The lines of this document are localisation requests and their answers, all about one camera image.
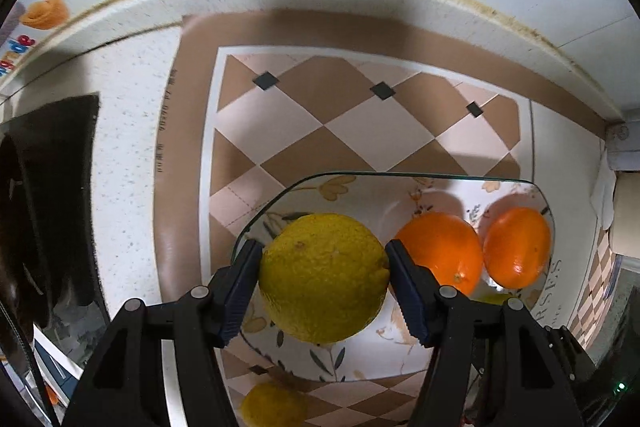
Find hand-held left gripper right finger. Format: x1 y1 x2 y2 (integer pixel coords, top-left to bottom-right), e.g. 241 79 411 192
384 238 586 427

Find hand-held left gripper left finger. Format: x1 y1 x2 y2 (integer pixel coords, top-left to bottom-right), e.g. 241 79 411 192
60 239 264 427

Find yellow lemon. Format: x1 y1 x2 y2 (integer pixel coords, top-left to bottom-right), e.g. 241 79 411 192
258 213 391 344
239 379 313 427

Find floral glass plate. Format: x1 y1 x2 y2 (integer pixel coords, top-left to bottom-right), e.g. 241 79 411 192
231 171 556 382

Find orange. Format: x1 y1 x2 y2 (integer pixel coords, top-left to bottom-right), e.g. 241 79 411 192
482 207 552 289
393 213 484 297

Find white tissue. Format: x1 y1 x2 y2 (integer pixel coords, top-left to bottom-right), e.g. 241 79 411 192
590 147 617 230

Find checkered brown table mat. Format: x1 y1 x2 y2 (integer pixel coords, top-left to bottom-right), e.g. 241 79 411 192
152 9 626 427

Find black stove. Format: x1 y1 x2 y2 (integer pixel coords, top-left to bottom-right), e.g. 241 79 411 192
0 93 108 323

